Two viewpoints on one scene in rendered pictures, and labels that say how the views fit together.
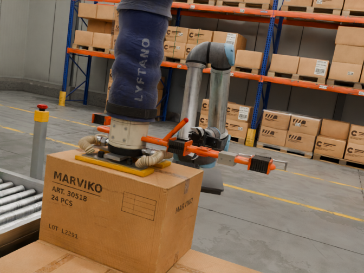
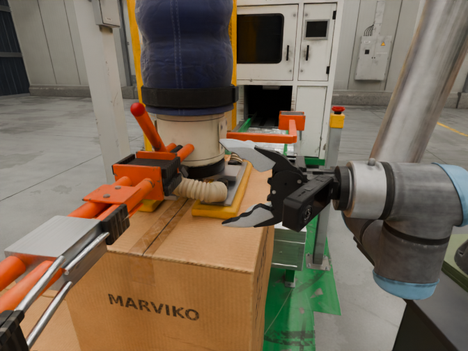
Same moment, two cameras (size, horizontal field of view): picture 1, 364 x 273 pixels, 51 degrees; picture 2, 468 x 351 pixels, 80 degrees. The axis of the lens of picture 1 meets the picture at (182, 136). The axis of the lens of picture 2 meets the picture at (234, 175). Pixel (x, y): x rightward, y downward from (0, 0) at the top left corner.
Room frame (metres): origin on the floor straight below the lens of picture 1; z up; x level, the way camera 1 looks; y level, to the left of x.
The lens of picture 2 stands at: (1.67, -0.48, 1.26)
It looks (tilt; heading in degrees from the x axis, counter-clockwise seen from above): 22 degrees down; 81
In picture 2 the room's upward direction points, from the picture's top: straight up
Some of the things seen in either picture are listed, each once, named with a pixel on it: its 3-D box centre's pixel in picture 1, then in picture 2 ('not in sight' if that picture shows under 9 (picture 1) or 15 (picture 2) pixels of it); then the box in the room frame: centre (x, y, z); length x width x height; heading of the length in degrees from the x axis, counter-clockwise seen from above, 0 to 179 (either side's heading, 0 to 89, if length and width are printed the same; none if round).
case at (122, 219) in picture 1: (123, 203); (201, 246); (1.69, 0.22, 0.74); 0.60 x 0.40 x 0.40; 68
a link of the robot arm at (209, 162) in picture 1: (206, 156); (404, 253); (2.02, -0.15, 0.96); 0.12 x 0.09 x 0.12; 81
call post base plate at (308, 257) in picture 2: not in sight; (317, 260); (2.48, 0.94, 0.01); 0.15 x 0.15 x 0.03; 69
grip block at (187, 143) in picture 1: (179, 145); (148, 173); (1.60, 0.00, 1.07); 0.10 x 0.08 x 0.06; 161
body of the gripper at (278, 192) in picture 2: (199, 139); (304, 184); (1.85, -0.09, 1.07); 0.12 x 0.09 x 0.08; 161
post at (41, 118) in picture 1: (35, 182); (326, 196); (2.48, 0.94, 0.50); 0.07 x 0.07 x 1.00; 69
